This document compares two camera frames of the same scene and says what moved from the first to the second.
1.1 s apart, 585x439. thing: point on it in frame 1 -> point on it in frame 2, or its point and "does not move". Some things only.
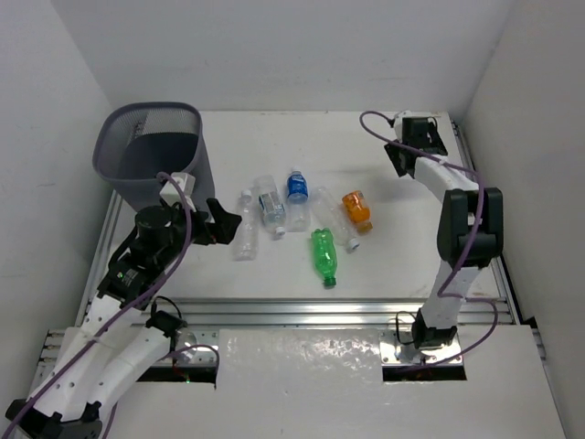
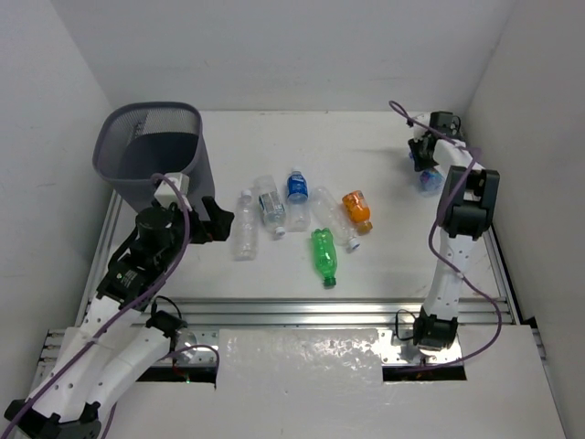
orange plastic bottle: (358, 212) does not move
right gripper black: (438, 141) -> (420, 165)
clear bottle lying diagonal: (330, 213) does not move
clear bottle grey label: (271, 203) does not move
